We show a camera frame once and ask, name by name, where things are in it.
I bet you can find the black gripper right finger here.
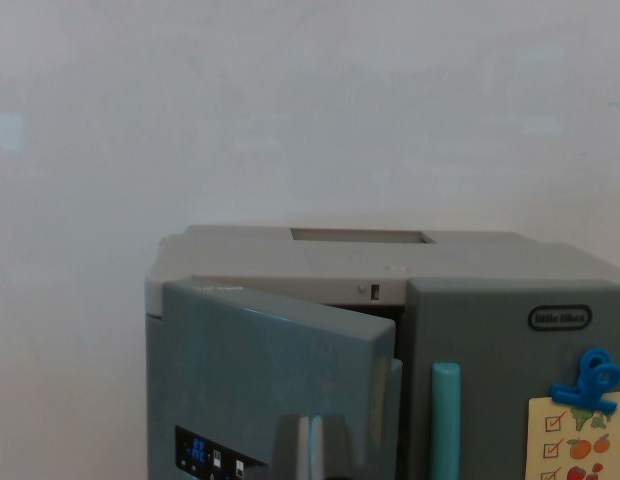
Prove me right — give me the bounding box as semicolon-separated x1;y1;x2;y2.
321;412;362;480

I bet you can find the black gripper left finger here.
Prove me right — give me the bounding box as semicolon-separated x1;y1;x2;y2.
272;413;312;480

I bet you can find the teal handle of display door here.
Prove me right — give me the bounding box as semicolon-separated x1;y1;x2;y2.
310;414;325;480

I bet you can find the grey-blue fridge door with display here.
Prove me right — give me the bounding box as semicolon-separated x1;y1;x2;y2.
148;280;405;480

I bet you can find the grey fridge door with logo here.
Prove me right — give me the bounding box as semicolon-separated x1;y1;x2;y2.
405;276;620;480

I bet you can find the grey toy fridge body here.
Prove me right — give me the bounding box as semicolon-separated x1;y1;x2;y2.
144;224;620;324

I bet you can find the black display panel sticker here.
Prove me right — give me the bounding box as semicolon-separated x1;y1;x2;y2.
174;424;269;480

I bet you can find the cream shopping checklist card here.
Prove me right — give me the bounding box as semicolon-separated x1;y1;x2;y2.
527;390;620;480

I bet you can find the blue plastic clip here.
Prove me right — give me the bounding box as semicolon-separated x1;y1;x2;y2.
549;347;620;416

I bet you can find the teal handle of logo door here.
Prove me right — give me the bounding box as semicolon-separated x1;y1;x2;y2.
430;361;462;480

